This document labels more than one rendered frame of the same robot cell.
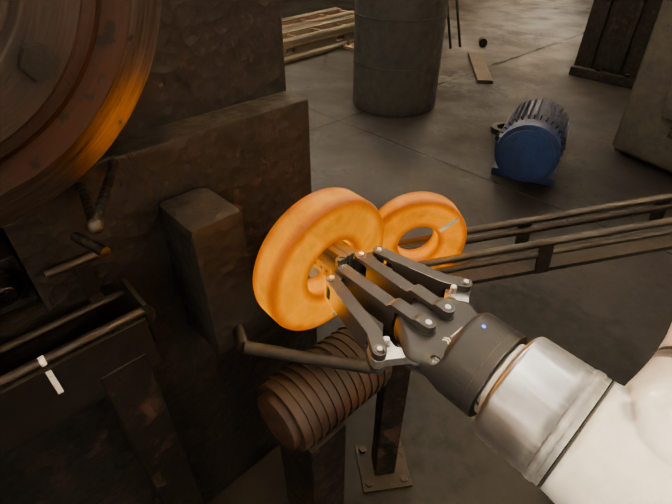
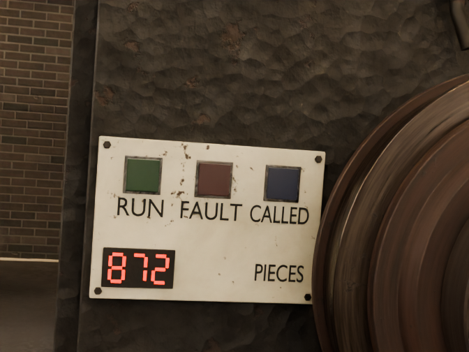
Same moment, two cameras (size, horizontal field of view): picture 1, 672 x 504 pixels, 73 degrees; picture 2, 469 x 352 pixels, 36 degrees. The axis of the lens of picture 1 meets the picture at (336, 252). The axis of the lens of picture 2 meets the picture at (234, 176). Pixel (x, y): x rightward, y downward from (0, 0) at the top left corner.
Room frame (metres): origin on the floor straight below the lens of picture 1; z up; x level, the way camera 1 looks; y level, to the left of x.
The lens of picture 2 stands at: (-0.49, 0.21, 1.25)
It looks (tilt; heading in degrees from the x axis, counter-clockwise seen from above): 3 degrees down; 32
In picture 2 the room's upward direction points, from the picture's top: 4 degrees clockwise
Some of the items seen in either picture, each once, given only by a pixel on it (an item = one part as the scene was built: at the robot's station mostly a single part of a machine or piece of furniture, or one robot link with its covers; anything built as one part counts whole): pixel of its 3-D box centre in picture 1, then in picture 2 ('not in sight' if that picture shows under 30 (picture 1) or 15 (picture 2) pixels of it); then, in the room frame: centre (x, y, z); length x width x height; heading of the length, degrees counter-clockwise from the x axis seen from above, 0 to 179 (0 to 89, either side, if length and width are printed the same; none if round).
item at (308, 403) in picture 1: (328, 445); not in sight; (0.47, 0.02, 0.27); 0.22 x 0.13 x 0.53; 133
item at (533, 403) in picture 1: (534, 403); not in sight; (0.19, -0.14, 0.83); 0.09 x 0.06 x 0.09; 133
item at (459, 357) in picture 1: (451, 343); not in sight; (0.25, -0.09, 0.83); 0.09 x 0.08 x 0.07; 43
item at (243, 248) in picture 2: not in sight; (209, 222); (0.19, 0.67, 1.15); 0.26 x 0.02 x 0.18; 133
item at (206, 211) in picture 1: (211, 272); not in sight; (0.52, 0.19, 0.68); 0.11 x 0.08 x 0.24; 43
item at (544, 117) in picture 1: (533, 137); not in sight; (2.19, -1.01, 0.17); 0.57 x 0.31 x 0.34; 153
